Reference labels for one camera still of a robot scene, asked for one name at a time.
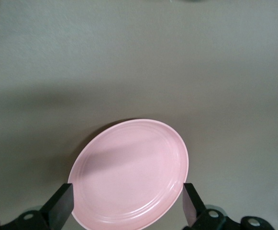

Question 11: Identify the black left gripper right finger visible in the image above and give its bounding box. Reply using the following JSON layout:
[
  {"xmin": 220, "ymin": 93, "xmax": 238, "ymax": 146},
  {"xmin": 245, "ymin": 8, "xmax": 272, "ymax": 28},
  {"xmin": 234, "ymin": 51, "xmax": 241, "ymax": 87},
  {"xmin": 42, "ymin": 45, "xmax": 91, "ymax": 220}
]
[{"xmin": 182, "ymin": 183, "xmax": 228, "ymax": 230}]

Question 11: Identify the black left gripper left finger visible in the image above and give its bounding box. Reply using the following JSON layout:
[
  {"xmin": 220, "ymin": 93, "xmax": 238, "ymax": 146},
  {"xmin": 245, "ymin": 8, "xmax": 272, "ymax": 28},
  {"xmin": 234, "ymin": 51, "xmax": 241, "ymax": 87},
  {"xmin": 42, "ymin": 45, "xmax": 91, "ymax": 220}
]
[{"xmin": 14, "ymin": 183, "xmax": 75, "ymax": 230}]

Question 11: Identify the pink shallow plate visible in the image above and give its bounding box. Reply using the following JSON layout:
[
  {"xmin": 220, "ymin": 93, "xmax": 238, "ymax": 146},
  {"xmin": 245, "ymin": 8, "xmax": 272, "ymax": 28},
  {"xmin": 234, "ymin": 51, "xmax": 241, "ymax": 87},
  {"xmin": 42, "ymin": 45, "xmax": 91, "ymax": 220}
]
[{"xmin": 67, "ymin": 117, "xmax": 190, "ymax": 230}]

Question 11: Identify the fabric table cover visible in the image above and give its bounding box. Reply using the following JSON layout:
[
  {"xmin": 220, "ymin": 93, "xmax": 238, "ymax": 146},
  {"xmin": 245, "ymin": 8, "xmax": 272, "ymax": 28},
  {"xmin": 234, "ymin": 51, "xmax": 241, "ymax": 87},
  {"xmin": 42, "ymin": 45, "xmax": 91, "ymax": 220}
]
[{"xmin": 0, "ymin": 0, "xmax": 278, "ymax": 230}]

